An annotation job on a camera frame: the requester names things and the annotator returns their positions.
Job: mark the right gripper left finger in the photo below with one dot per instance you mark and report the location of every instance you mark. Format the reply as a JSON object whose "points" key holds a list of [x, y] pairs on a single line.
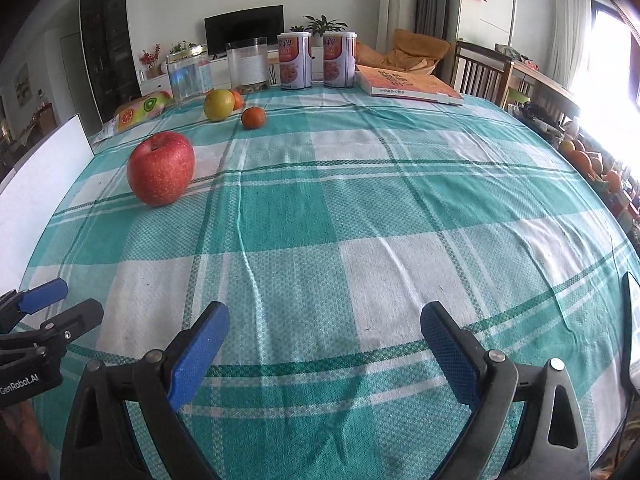
{"points": [[165, 380]]}

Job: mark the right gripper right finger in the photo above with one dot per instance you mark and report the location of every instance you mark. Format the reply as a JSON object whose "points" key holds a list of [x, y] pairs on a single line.
{"points": [[485, 385]]}

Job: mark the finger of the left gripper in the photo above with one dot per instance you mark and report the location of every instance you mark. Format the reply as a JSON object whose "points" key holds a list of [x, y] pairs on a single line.
{"points": [[55, 334], [16, 305]]}

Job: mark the small orange tangerine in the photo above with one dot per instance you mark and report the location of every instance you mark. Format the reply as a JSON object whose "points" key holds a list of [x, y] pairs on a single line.
{"points": [[253, 118]]}

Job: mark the yellow green apple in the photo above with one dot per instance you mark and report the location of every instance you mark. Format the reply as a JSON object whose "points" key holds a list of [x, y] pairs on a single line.
{"points": [[218, 104]]}

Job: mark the white cardboard box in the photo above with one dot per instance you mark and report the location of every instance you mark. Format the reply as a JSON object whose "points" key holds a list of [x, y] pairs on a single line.
{"points": [[32, 192]]}

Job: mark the red apple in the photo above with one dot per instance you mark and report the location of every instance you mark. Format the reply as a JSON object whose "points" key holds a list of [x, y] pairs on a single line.
{"points": [[160, 168]]}

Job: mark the fruit print snack bag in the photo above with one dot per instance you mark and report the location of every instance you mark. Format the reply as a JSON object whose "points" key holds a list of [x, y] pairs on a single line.
{"points": [[135, 112]]}

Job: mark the teal plaid tablecloth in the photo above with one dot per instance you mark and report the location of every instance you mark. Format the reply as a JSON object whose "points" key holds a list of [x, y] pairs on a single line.
{"points": [[325, 232]]}

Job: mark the red flower vase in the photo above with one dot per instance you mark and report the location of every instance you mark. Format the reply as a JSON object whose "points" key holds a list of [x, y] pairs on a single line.
{"points": [[150, 60]]}

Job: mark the gold lid clear jar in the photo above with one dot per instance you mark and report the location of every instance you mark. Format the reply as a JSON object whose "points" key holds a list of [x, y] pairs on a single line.
{"points": [[189, 73]]}

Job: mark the black glass cabinet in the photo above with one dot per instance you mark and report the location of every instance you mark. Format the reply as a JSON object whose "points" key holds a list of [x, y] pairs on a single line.
{"points": [[108, 57]]}

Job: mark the green plant by flowers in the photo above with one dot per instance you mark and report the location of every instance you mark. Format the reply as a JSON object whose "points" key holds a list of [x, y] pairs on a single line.
{"points": [[181, 46]]}

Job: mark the wooden chair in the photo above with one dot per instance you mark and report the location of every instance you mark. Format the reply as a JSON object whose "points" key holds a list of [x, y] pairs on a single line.
{"points": [[481, 72]]}

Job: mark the orange book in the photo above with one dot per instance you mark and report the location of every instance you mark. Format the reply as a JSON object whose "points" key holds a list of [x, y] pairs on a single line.
{"points": [[400, 85]]}

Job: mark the black lid clear jar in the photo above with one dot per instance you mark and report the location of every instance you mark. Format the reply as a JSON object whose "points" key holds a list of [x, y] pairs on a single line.
{"points": [[248, 65]]}

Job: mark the left red white can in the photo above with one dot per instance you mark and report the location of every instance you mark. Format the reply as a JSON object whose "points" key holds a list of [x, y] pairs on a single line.
{"points": [[294, 52]]}

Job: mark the red white can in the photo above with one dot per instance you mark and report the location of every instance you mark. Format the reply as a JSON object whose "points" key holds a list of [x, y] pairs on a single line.
{"points": [[339, 59], [294, 52]]}

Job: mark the right red white can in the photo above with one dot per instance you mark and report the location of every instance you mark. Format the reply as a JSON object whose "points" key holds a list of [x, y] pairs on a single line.
{"points": [[339, 59]]}

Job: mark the black television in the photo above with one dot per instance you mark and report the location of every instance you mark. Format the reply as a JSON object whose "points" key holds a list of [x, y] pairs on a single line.
{"points": [[263, 22]]}

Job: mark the green potted plant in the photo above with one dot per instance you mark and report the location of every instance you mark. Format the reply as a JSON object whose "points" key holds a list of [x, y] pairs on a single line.
{"points": [[317, 27]]}

